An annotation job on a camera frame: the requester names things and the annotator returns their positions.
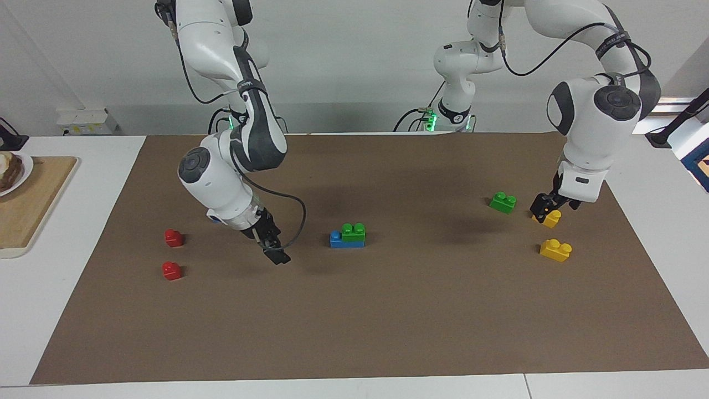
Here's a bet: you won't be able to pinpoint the brown table mat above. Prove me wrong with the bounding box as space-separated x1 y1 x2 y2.
29 132 709 385

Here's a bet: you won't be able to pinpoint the blue box with orange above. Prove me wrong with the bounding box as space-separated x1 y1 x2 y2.
681 141 709 193

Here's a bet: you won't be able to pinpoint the white power strip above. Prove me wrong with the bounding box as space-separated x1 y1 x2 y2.
56 108 118 136

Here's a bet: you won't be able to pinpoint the wooden cutting board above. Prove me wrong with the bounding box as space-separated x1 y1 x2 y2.
0 156 79 259

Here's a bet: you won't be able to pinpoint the white plate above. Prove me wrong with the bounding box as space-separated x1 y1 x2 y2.
0 151 34 197

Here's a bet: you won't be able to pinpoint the brown bread slices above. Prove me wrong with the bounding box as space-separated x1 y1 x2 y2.
0 152 23 189

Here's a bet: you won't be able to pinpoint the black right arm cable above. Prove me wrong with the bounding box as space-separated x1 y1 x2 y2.
158 3 307 251

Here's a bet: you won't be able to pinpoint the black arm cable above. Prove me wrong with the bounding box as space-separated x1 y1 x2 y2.
158 3 307 251
495 0 652 79

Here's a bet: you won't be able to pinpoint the black right base cable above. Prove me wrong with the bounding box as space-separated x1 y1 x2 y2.
208 108 233 135

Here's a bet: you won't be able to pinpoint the black base cable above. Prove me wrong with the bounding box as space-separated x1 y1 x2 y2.
208 108 233 135
393 80 446 132

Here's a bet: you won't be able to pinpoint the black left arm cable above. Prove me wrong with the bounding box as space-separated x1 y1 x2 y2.
495 0 652 79

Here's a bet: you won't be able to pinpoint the black camera stand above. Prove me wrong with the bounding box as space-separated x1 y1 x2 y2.
645 88 709 149

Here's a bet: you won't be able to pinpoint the black left base cable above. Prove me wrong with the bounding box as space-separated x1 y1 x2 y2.
393 80 446 132

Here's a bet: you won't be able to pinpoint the black clamp mount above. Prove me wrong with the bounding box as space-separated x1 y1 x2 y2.
0 117 29 151

